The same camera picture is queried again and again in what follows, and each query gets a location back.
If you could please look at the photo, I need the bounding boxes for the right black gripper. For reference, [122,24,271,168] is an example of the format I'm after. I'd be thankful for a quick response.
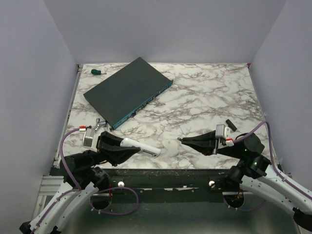
[181,129,243,158]

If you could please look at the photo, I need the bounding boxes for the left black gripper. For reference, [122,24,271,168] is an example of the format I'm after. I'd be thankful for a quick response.
[84,131,140,169]

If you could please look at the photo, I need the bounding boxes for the white battery cover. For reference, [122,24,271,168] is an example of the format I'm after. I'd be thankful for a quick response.
[180,125,189,135]

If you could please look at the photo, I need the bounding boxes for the white remote control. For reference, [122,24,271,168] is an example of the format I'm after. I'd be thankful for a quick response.
[120,138,161,158]

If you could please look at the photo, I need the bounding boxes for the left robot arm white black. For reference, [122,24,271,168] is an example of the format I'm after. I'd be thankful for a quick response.
[19,132,141,234]

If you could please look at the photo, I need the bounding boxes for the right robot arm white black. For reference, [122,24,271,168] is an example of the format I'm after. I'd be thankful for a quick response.
[179,130,312,231]

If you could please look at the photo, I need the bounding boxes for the chrome metal fitting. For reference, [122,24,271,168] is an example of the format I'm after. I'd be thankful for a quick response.
[93,118,108,132]

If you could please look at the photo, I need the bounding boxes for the black rectangular bar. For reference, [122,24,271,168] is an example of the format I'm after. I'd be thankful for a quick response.
[226,119,237,132]

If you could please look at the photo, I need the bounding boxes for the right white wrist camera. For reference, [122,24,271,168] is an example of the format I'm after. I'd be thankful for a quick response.
[215,124,231,145]

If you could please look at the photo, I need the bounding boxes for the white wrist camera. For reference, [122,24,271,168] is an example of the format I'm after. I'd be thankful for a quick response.
[215,124,231,145]
[82,127,95,147]

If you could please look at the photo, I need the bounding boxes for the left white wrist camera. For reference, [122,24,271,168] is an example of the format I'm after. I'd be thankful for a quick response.
[82,127,95,147]

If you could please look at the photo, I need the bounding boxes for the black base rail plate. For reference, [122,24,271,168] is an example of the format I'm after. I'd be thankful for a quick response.
[91,168,271,208]

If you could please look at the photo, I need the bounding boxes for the dark network switch blue front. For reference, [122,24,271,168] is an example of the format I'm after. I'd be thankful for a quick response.
[83,58,173,131]

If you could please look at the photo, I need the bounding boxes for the green handled screwdriver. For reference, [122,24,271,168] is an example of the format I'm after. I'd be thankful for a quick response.
[91,69,106,76]

